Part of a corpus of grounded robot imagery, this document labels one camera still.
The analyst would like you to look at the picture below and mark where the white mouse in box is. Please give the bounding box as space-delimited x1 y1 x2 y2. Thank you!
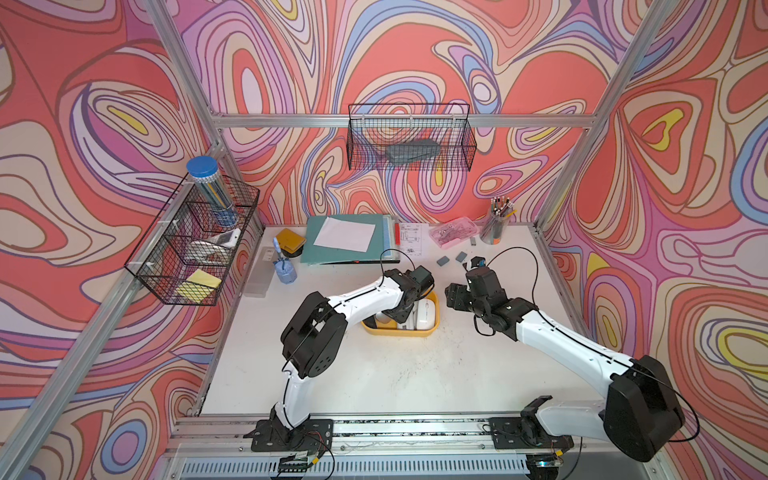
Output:
415 299 437 331

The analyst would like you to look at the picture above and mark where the yellow-brown wallet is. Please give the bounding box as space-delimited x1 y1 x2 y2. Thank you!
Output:
275 228 306 258

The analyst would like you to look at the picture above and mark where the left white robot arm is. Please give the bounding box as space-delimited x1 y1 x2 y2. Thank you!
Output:
246 266 438 452

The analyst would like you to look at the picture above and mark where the black wire wall basket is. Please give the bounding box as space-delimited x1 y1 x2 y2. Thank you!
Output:
346 100 477 172

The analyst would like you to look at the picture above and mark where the printed instruction sheet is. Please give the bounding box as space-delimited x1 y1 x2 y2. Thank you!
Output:
395 223 429 260

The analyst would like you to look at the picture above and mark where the blue glue bottle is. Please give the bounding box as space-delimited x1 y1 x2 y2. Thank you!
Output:
272 238 297 284

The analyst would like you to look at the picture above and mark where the pink transparent clip box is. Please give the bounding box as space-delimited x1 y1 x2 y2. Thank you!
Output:
428 217 479 249

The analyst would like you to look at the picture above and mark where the yellow sticky note pad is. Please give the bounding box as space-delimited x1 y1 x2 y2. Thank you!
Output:
175 269 222 304

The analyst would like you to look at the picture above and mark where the white paper sheet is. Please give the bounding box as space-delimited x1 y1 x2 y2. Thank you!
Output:
313 217 376 253

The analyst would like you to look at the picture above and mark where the yellow storage box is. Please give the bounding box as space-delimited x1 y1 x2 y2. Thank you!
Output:
362 292 440 338

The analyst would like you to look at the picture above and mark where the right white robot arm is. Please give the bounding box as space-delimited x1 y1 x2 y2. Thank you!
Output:
445 266 688 462

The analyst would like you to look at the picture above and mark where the dark eraser in basket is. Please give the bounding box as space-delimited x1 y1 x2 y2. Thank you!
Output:
385 139 441 165

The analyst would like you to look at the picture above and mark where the green folder stack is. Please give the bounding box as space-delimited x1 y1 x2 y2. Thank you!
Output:
300 214 400 265

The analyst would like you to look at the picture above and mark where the black wire side basket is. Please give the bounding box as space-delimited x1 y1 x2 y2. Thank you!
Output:
124 176 260 306

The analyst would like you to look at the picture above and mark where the blue-lid pencil jar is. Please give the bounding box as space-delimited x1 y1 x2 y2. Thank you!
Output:
186 156 238 229

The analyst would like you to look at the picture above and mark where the pen cup with pens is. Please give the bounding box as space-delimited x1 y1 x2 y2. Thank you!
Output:
480 197 515 245

